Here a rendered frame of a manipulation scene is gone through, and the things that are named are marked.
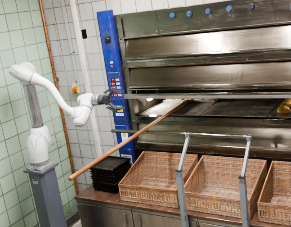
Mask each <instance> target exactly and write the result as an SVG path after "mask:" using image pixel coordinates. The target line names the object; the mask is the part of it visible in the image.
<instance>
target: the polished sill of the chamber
mask: <svg viewBox="0 0 291 227"><path fill-rule="evenodd" d="M161 116H162V115H147V114H139V115H137V116H135V117H136V120H144V121H155V120H157V119H158V118H160V117H161ZM161 121H175V122H206V123H252V124H283V125H291V118H281V117H236V116H192V115H169V116H167V117H166V118H164V119H163V120H161Z"/></svg>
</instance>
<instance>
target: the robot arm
mask: <svg viewBox="0 0 291 227"><path fill-rule="evenodd" d="M9 73H10V75H11V76H12V77H14V78H16V79H18V80H19V81H20V83H21V84H22V86H23V90H24V94H25V98H26V103H27V108H28V112H29V117H30V121H31V126H32V128H31V129H30V136H29V137H28V138H27V141H26V148H27V154H28V158H29V160H30V166H28V167H26V170H28V171H29V172H31V171H39V172H42V171H43V170H45V169H46V168H48V167H50V166H52V165H53V164H56V162H55V161H50V160H49V155H48V148H49V146H50V144H51V135H50V133H49V130H48V128H47V126H45V125H44V124H43V119H42V115H41V110H40V105H39V100H38V96H37V91H36V86H35V85H39V86H43V87H45V88H46V89H47V90H48V91H49V92H50V93H51V95H52V96H53V97H54V99H55V100H56V102H57V103H58V105H59V106H60V108H61V109H62V110H63V111H64V112H66V113H67V114H69V115H70V116H71V118H72V119H73V123H74V125H75V126H76V127H83V126H84V125H85V124H86V123H87V121H88V119H89V117H90V113H91V110H92V108H93V107H94V106H95V105H102V104H105V105H106V109H109V110H111V111H113V112H115V113H116V112H117V111H118V110H121V109H125V107H115V106H114V105H113V104H112V103H111V100H110V95H111V94H112V93H113V92H121V91H122V90H118V89H114V87H111V88H109V89H108V90H106V91H104V92H103V93H104V95H101V94H91V93H86V94H82V95H79V96H78V98H77V102H78V104H79V105H80V106H79V107H74V108H73V107H70V106H68V105H67V104H66V103H65V101H64V99H63V98H62V96H61V95H60V93H59V92H58V90H57V88H56V87H55V86H54V84H53V83H52V82H50V81H49V80H48V79H46V78H44V77H42V76H41V75H39V74H37V73H36V69H35V67H34V65H33V64H31V63H30V62H23V63H20V64H19V65H17V64H15V65H12V66H11V68H10V70H9ZM110 90H111V91H110ZM109 91H110V93H109V94H108V95H107V94H106V93H107V92H109ZM108 105H109V106H110V107H109V106H108Z"/></svg>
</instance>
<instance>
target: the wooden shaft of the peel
mask: <svg viewBox="0 0 291 227"><path fill-rule="evenodd" d="M184 105H185V103H184V102H183V103H181V104H179V105H178V106H176V107H175V108H173V109H172V110H170V111H169V112H167V113H166V114H164V115H162V116H161V117H160V118H158V119H157V120H155V121H154V122H152V123H150V124H149V125H147V126H146V127H144V128H143V129H141V130H140V131H138V132H137V133H135V134H133V135H132V136H130V137H129V138H127V139H126V140H124V141H123V142H121V143H120V144H118V145H117V146H115V147H113V148H112V149H110V150H109V151H108V152H106V153H104V154H103V155H101V156H100V157H98V158H97V159H95V160H94V161H92V162H91V163H89V164H88V165H86V166H84V167H83V168H81V169H80V170H78V171H77V172H75V173H74V174H72V175H71V176H69V177H68V180H69V181H72V180H73V179H75V178H76V177H78V176H79V175H81V174H82V173H84V172H85V171H87V170H88V169H90V168H91V167H93V166H94V165H96V164H97V163H99V162H100V161H102V160H103V159H105V158H106V157H108V156H109V155H111V154H112V153H114V152H115V151H117V150H118V149H120V148H121V147H123V146H124V145H126V144H127V143H129V142H130V141H132V140H133V139H134V138H136V137H137V136H139V135H140V134H142V133H143V132H145V131H146V130H148V129H149V128H151V127H152V126H154V125H155V124H157V123H158V122H160V121H161V120H163V119H164V118H166V117H167V116H169V115H170V114H172V113H173V112H175V111H176V110H178V109H179V108H181V107H182V106H184Z"/></svg>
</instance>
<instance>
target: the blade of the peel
mask: <svg viewBox="0 0 291 227"><path fill-rule="evenodd" d="M217 100H219V99H215V100H189V102H190V103H215V102H216V101H217ZM183 101H184V100H166V99H165V100H163V103H182V102H183Z"/></svg>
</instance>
